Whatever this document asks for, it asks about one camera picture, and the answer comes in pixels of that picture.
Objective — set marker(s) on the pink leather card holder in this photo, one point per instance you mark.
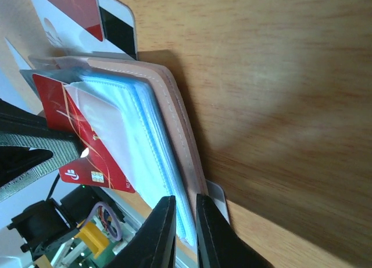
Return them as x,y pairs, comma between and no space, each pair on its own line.
138,113

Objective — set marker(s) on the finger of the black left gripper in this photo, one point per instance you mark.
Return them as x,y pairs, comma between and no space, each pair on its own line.
31,150

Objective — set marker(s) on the red vip card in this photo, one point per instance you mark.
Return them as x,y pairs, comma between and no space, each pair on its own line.
96,167
85,13

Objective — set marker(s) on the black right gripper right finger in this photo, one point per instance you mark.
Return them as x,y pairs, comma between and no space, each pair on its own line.
218,243

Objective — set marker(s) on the white card pile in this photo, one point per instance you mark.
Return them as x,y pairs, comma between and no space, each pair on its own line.
218,196

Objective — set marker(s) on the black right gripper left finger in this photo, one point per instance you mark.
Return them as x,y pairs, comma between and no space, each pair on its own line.
145,239

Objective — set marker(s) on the white VIP card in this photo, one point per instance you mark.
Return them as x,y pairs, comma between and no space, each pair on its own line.
120,40

